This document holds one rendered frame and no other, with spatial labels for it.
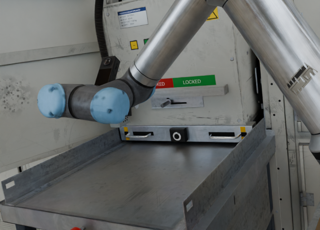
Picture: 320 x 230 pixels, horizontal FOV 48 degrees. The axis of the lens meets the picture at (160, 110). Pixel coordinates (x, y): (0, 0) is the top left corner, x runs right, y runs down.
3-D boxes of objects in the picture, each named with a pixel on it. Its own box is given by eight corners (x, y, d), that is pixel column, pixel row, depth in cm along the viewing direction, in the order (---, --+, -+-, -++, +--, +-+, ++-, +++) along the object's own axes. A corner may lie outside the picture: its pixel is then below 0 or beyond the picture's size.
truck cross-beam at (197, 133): (254, 143, 119) (252, 125, 118) (121, 140, 146) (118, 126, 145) (257, 137, 124) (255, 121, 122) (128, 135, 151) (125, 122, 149)
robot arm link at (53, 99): (61, 122, 75) (32, 117, 79) (95, 118, 85) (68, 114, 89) (62, 84, 74) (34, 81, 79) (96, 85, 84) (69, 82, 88)
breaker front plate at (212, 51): (244, 130, 120) (226, -20, 109) (125, 129, 144) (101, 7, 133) (245, 128, 121) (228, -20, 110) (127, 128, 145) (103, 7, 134)
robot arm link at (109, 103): (138, 80, 79) (99, 77, 85) (107, 94, 70) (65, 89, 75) (141, 114, 82) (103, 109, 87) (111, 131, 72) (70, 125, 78)
